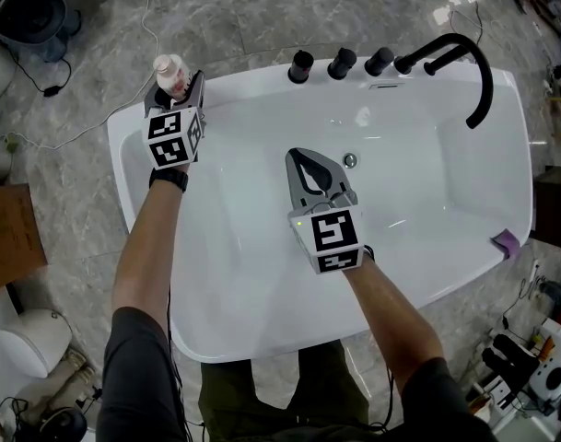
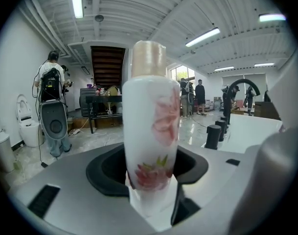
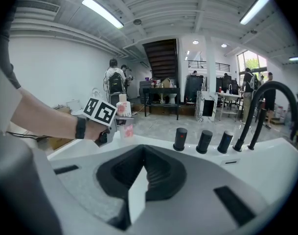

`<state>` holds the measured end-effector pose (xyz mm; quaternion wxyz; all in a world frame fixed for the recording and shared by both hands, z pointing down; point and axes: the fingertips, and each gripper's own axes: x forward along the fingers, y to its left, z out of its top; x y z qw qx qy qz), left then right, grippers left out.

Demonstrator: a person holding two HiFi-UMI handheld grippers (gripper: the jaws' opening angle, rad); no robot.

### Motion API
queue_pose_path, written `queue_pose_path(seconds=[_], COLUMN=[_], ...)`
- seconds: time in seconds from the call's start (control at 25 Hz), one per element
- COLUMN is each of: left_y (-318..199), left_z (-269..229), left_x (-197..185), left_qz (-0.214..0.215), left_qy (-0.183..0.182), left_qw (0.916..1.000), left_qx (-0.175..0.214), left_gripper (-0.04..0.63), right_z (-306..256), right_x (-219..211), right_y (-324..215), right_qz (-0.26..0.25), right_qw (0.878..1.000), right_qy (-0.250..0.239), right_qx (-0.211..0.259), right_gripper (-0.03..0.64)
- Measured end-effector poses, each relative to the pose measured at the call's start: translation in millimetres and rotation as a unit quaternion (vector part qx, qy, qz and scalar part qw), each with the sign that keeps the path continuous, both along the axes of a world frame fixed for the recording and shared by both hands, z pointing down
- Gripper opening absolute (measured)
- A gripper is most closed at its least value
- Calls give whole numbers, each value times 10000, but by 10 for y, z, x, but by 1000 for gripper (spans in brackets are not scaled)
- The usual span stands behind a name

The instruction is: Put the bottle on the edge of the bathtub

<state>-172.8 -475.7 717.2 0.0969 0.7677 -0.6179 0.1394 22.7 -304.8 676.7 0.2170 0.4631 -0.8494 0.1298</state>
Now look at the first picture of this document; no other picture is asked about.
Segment person's right forearm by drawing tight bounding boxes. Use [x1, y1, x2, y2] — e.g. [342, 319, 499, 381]
[343, 245, 447, 389]

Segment black wrist watch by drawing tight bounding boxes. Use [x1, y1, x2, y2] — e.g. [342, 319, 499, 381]
[147, 169, 190, 194]

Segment person's left forearm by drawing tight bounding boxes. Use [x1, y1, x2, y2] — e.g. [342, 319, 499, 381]
[111, 166, 190, 333]

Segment black round faucet knob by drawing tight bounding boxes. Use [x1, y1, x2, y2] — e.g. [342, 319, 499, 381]
[326, 47, 358, 81]
[286, 49, 315, 84]
[364, 46, 396, 78]

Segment person's olive trousers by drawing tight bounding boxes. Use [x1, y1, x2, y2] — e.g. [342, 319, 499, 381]
[198, 338, 371, 442]

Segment white bathtub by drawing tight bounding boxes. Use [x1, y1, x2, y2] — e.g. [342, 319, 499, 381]
[106, 55, 534, 364]

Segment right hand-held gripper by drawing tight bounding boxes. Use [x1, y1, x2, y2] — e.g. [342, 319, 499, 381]
[285, 146, 367, 276]

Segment person's dark grey shirt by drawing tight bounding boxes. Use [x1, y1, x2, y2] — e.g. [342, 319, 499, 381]
[97, 306, 509, 442]

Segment white toilet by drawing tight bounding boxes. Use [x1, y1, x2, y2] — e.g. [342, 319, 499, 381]
[0, 308, 75, 379]

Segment black faucet lever handle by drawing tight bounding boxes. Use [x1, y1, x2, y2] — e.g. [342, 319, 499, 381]
[423, 45, 471, 76]

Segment purple cloth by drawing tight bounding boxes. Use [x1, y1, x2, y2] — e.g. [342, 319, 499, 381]
[489, 228, 522, 261]

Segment white round device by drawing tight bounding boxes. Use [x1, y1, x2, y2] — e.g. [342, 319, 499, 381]
[527, 360, 561, 405]

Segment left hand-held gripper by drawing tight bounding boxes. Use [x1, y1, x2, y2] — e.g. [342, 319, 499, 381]
[143, 69, 208, 172]

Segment black curved faucet spout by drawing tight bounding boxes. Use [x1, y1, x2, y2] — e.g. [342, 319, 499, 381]
[393, 32, 495, 131]

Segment black cable with adapter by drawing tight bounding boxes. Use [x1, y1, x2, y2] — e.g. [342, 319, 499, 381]
[0, 33, 74, 99]

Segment brown cardboard box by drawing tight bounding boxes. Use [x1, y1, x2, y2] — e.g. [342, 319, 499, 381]
[0, 183, 49, 297]

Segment black round floor device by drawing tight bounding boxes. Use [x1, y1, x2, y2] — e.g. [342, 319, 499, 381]
[39, 406, 88, 442]

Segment white floor cable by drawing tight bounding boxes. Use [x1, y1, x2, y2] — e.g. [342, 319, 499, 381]
[2, 0, 167, 152]

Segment black tool on stand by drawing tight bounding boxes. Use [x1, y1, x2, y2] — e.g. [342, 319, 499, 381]
[481, 333, 540, 399]

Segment black round chair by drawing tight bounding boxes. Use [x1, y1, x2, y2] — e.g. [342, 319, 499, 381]
[0, 0, 84, 63]

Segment dark wooden cabinet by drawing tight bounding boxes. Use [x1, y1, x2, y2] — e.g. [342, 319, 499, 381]
[530, 165, 561, 253]

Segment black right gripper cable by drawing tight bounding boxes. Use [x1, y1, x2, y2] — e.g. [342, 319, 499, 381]
[365, 365, 397, 433]

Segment pink and white bottle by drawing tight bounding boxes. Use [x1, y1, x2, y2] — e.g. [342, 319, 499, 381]
[152, 53, 193, 101]

